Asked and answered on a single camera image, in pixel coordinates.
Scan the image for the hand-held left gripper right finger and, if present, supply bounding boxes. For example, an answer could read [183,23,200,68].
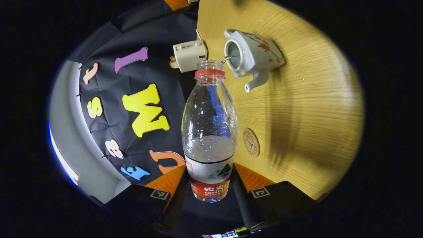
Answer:
[231,162,318,231]

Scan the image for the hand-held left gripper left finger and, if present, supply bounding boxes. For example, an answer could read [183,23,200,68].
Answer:
[107,164,191,232]

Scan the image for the round wooden coaster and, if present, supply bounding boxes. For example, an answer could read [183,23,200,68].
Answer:
[243,128,260,157]

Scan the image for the clear plastic water bottle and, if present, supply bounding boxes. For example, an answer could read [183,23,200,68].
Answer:
[181,60,238,203]

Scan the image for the white floral teacup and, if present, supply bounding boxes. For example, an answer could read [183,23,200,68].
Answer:
[224,28,285,93]

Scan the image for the black backdrop cloth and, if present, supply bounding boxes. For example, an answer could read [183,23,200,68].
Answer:
[68,0,202,192]

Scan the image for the white toaster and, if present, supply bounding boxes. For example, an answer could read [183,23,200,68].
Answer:
[173,40,208,73]

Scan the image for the white toaster cable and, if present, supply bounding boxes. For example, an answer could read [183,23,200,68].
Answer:
[196,29,207,50]

